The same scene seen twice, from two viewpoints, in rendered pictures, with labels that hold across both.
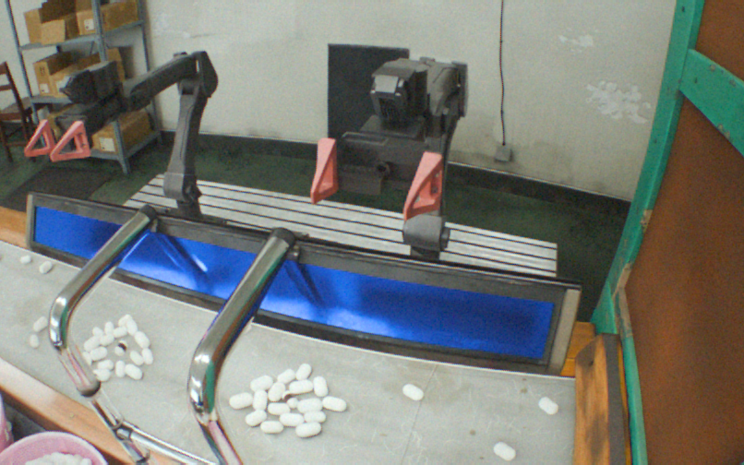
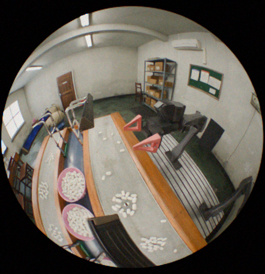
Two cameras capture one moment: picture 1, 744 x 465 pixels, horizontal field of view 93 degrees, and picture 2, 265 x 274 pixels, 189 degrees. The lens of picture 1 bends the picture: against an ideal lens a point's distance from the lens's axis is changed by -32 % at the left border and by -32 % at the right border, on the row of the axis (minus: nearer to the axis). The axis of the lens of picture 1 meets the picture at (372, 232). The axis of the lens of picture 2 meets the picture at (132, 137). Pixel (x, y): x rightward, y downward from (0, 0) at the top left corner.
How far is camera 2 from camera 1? 65 cm
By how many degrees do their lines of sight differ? 39
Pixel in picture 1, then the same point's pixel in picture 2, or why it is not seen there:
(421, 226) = (214, 212)
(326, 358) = (172, 236)
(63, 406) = (97, 209)
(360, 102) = (210, 134)
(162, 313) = (147, 199)
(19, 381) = (91, 189)
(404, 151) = not seen: outside the picture
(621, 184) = (236, 183)
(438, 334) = not seen: outside the picture
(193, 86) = (198, 126)
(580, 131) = (238, 169)
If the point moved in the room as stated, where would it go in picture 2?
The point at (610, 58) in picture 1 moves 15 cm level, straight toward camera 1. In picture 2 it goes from (253, 159) to (253, 162)
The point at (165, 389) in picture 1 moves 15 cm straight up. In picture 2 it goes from (129, 224) to (128, 231)
